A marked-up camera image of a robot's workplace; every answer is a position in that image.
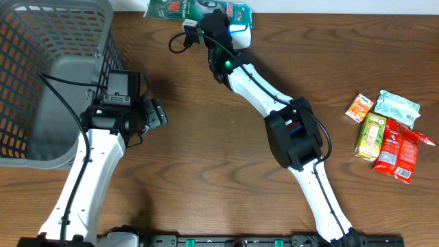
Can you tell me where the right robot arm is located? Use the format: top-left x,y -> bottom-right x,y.
182,9 -> 361,246

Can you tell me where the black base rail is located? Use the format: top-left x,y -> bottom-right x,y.
97,224 -> 405,247

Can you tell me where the green white snack bag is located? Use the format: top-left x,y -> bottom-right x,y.
145,0 -> 252,27

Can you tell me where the green juice carton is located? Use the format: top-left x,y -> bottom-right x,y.
354,113 -> 387,161

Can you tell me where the light green tissue pack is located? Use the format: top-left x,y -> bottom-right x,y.
374,90 -> 420,129

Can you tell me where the orange juice carton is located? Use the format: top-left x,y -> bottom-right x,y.
345,93 -> 374,123

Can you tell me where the red snack bag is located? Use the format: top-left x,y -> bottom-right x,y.
372,119 -> 418,184

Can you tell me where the white barcode scanner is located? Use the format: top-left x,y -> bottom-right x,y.
229,25 -> 251,49

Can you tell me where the grey plastic laundry basket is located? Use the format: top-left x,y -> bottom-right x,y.
1,0 -> 122,169

